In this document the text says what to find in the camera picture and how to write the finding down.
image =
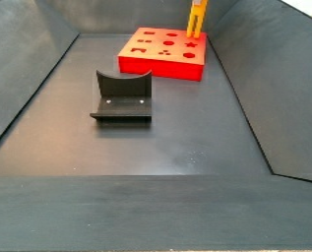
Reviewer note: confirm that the black curved regrasp stand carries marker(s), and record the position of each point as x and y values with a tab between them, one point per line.
125	97

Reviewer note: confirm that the red fixture block with holes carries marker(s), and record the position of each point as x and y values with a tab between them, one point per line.
163	52

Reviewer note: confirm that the yellow square-circle peg object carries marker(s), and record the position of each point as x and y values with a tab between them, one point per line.
196	18

